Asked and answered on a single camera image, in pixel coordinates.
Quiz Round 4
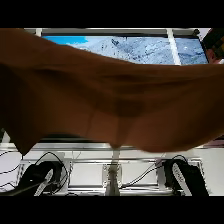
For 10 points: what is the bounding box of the brown garment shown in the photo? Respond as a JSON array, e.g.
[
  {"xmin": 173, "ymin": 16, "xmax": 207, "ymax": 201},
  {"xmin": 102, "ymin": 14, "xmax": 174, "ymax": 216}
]
[{"xmin": 0, "ymin": 28, "xmax": 224, "ymax": 156}]

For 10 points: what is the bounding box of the heap of clothes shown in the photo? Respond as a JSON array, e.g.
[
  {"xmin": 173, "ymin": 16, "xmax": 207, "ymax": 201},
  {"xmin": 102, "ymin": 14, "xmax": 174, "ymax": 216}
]
[{"xmin": 201, "ymin": 28, "xmax": 224, "ymax": 65}]

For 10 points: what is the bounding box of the silver frame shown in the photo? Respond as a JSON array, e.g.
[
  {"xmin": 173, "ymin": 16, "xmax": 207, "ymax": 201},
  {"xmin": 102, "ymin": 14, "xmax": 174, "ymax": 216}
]
[{"xmin": 0, "ymin": 132, "xmax": 224, "ymax": 197}]

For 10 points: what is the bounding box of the black cable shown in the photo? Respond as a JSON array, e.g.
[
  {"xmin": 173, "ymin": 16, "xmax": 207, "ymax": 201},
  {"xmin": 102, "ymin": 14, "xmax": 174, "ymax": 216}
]
[
  {"xmin": 34, "ymin": 151, "xmax": 70, "ymax": 188},
  {"xmin": 120, "ymin": 162, "xmax": 168, "ymax": 190}
]

